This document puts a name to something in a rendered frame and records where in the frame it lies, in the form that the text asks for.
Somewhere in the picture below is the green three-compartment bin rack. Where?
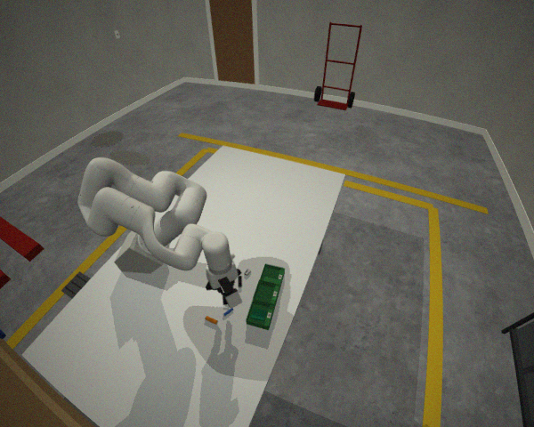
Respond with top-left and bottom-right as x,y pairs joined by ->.
246,264 -> 285,330

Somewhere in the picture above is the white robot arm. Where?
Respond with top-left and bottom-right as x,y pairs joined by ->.
77,157 -> 235,275

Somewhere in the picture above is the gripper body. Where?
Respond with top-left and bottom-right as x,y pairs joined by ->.
206,260 -> 239,289

